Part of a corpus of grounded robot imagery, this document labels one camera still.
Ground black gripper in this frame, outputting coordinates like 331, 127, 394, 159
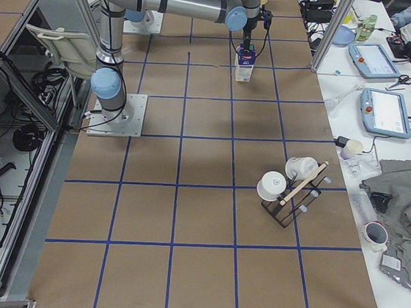
239, 5, 273, 53

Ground blue white milk carton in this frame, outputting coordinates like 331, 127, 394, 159
234, 45, 257, 82

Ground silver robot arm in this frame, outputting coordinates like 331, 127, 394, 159
88, 0, 273, 137

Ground cream and lilac cup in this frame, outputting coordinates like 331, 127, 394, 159
340, 139, 363, 160

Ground black electronics box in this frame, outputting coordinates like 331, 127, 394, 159
299, 0, 335, 23

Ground light blue plate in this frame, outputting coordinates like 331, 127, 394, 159
333, 25, 355, 48

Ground clear light bulb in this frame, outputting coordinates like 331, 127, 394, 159
324, 82, 365, 113

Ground green glass bottle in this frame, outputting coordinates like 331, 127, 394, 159
355, 14, 378, 42

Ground upper blue teach pendant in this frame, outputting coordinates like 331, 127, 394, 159
348, 44, 401, 79

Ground blue teach pendant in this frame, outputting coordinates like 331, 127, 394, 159
361, 87, 411, 139
348, 44, 401, 79

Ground white mug on rack rear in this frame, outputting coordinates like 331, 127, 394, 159
285, 157, 318, 181

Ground white mug on rack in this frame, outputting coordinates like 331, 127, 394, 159
285, 157, 318, 181
256, 171, 287, 202

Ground black power adapter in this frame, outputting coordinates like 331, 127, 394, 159
334, 136, 350, 149

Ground white mug on rack front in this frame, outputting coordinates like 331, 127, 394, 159
256, 171, 287, 202

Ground lower blue teach pendant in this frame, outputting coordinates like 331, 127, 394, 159
361, 87, 411, 139

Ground white plastic chair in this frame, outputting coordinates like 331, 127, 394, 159
26, 24, 97, 79

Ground clear plastic bottle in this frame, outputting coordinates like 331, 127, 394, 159
349, 191, 378, 224

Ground grey cloth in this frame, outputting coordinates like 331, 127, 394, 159
355, 156, 411, 296

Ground red rimmed white mug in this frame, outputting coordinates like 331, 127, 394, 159
361, 221, 389, 253

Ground grey foil pouch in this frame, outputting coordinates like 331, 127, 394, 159
378, 247, 411, 291

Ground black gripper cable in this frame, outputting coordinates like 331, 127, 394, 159
228, 25, 271, 59

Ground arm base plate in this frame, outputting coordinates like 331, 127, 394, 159
86, 93, 148, 138
123, 10, 164, 35

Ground aluminium frame post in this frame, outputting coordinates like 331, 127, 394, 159
310, 0, 355, 73

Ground wooden rack handle rod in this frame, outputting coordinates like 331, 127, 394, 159
279, 161, 329, 206

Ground black handled scissors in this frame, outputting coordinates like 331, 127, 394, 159
385, 74, 411, 91

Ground black wire mug rack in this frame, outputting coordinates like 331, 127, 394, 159
260, 176, 322, 228

